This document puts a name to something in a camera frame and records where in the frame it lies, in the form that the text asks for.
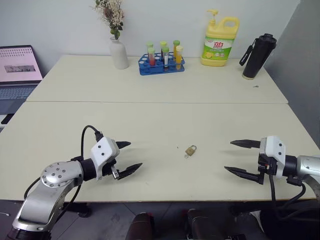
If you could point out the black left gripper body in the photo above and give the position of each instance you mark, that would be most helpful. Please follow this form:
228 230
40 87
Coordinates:
110 170

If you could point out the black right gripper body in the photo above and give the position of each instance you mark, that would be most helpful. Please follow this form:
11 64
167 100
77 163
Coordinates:
265 166

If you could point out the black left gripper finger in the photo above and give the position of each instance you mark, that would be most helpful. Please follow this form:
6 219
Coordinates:
123 144
130 170

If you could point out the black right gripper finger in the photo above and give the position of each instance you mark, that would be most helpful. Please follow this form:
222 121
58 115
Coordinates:
246 174
246 143

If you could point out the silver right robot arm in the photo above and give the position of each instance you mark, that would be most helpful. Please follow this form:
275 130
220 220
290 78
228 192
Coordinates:
306 166

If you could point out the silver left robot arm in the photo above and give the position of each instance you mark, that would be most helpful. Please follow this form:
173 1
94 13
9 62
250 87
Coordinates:
53 182

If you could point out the small brass padlock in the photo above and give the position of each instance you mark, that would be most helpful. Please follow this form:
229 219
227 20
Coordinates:
190 150

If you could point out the dark reddish rounded shape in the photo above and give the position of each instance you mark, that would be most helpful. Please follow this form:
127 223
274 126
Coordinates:
141 226

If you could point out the dark grey rounded shape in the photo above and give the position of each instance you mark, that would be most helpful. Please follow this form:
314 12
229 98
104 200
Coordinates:
202 225

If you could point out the blue test tube rack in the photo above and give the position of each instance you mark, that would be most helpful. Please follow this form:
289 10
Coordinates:
160 67

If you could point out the green-capped tube with red liquid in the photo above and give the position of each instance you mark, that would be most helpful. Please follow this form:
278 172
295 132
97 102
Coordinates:
151 58

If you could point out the white ceramic vase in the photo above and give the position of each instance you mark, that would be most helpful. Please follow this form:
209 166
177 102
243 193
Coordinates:
119 53

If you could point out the green-capped tube with white label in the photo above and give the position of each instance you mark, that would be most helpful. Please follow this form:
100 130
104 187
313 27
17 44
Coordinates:
165 58

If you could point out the yellow dish soap pump bottle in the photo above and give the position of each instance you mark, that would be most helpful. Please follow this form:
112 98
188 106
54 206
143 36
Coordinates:
218 45

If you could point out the yellow-capped tube with orange liquid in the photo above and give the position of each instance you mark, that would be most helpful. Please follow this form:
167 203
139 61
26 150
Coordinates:
179 57

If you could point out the green-capped tube with orange liquid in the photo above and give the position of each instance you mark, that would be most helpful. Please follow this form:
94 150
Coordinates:
176 45

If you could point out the black flat device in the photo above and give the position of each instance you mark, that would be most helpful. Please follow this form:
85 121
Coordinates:
7 119

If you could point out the grey open laptop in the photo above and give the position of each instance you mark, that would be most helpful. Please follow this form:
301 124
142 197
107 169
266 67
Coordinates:
17 75

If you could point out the dried flower bouquet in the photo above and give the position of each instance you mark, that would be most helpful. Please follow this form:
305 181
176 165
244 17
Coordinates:
112 15

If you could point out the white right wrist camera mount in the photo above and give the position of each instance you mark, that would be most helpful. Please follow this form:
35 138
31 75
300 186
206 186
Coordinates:
273 150

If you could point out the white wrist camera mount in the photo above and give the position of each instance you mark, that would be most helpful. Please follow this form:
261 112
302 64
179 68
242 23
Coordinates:
103 150
273 150

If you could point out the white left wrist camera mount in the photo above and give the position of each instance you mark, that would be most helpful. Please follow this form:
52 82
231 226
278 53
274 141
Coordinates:
103 150

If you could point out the black table frame foot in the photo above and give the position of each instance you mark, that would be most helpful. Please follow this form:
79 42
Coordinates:
80 210

